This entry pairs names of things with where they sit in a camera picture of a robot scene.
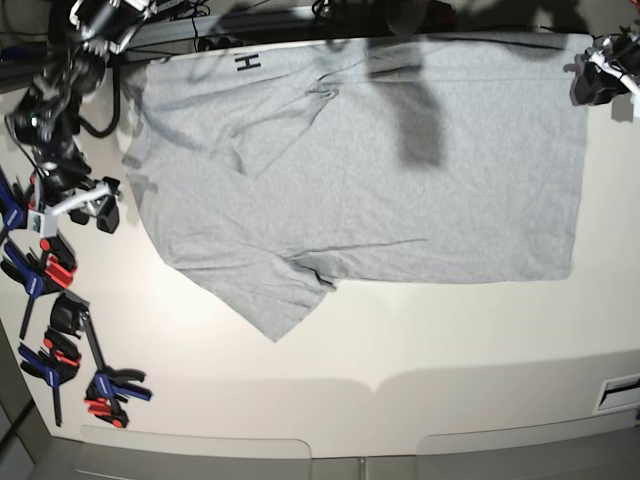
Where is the grey T-shirt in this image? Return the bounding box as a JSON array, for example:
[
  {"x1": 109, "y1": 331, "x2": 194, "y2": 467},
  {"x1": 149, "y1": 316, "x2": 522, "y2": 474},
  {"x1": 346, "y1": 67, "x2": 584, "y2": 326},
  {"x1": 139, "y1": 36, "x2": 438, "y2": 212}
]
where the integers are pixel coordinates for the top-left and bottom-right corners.
[{"x1": 123, "y1": 33, "x2": 591, "y2": 341}]

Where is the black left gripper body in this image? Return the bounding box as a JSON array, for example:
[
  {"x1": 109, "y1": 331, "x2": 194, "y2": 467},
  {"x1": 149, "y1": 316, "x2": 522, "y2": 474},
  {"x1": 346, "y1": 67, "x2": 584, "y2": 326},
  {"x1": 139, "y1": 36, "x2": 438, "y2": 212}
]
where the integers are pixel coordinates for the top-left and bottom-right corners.
[{"x1": 564, "y1": 32, "x2": 639, "y2": 98}]

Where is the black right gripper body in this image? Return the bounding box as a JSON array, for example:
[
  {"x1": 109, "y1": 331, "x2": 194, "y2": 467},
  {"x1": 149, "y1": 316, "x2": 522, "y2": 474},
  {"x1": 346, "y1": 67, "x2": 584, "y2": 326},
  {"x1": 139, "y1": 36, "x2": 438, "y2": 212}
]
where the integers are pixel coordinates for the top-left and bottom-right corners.
[{"x1": 30, "y1": 169, "x2": 121, "y2": 225}]

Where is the blue red bar clamp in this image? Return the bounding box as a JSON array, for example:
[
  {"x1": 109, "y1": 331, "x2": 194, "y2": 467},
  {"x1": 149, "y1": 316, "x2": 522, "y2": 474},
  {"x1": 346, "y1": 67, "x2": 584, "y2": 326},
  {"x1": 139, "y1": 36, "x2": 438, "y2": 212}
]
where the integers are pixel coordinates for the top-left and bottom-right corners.
[
  {"x1": 1, "y1": 233, "x2": 77, "y2": 340},
  {"x1": 18, "y1": 327, "x2": 82, "y2": 427},
  {"x1": 50, "y1": 293, "x2": 152, "y2": 428},
  {"x1": 1, "y1": 170, "x2": 36, "y2": 243}
]

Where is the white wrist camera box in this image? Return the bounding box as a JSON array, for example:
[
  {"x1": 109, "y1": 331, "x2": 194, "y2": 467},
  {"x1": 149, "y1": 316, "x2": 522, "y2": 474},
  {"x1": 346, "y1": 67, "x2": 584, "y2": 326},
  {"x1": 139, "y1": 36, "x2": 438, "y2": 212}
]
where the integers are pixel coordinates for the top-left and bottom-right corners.
[{"x1": 26, "y1": 210, "x2": 58, "y2": 238}]

